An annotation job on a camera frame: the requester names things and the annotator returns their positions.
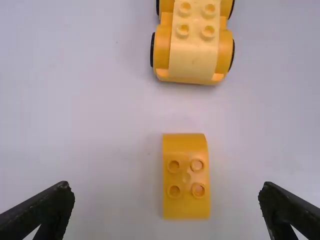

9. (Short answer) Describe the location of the yellow toy car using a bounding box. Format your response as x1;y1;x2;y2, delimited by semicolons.
149;0;236;86

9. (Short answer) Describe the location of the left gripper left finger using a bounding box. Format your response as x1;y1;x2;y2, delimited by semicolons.
0;180;76;240

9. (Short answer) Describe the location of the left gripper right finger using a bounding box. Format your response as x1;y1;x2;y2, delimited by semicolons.
258;181;320;240

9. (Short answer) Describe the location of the yellow curved toy brick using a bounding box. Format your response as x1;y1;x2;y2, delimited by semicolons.
161;132;212;221

